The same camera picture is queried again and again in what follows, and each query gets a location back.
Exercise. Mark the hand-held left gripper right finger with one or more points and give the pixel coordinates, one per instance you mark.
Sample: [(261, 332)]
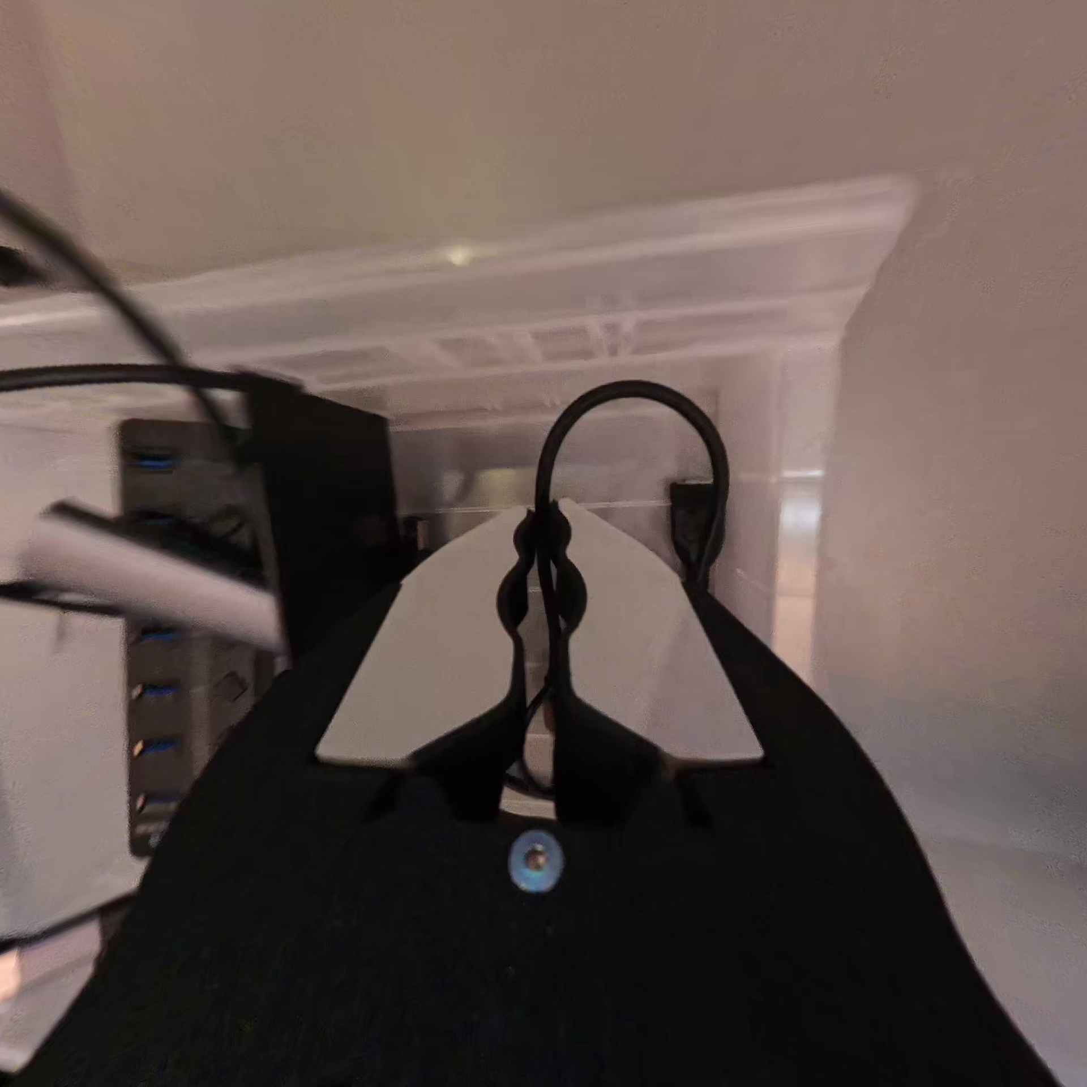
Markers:
[(662, 662)]

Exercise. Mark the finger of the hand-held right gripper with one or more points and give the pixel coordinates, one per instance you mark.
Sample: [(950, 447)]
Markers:
[(153, 586)]

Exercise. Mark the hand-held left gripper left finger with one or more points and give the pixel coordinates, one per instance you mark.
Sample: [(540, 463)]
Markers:
[(425, 662)]

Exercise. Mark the black usb hub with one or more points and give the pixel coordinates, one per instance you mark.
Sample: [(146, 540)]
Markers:
[(204, 705)]

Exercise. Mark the clear plastic bin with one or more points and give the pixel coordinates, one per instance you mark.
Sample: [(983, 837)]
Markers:
[(594, 280)]

